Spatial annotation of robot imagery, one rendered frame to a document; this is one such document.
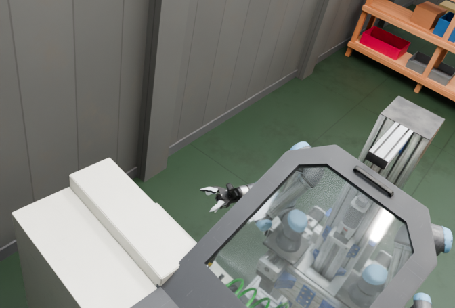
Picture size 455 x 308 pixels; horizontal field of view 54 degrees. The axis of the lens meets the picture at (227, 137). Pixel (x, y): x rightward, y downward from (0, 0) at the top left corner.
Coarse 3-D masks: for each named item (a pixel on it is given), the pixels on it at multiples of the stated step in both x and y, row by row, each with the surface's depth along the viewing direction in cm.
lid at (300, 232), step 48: (288, 192) 192; (336, 192) 188; (384, 192) 182; (240, 240) 186; (288, 240) 182; (336, 240) 178; (384, 240) 175; (432, 240) 170; (192, 288) 178; (240, 288) 176; (288, 288) 173; (336, 288) 169; (384, 288) 166
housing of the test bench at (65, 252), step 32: (64, 192) 212; (32, 224) 195; (64, 224) 198; (96, 224) 201; (32, 256) 197; (64, 256) 186; (96, 256) 189; (128, 256) 192; (32, 288) 221; (64, 288) 178; (96, 288) 178; (128, 288) 180; (160, 288) 179
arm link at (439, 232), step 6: (432, 228) 208; (438, 228) 209; (444, 228) 210; (438, 234) 207; (444, 234) 207; (450, 234) 208; (438, 240) 207; (444, 240) 206; (450, 240) 207; (438, 246) 208; (444, 246) 207; (450, 246) 207; (438, 252) 211; (444, 252) 210
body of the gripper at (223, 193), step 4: (224, 188) 233; (236, 188) 235; (220, 192) 231; (224, 192) 231; (228, 192) 232; (236, 192) 236; (240, 192) 234; (216, 196) 234; (220, 196) 231; (224, 196) 230; (228, 196) 230; (240, 196) 234; (216, 200) 236; (232, 200) 236; (236, 200) 238; (228, 204) 234; (220, 208) 233
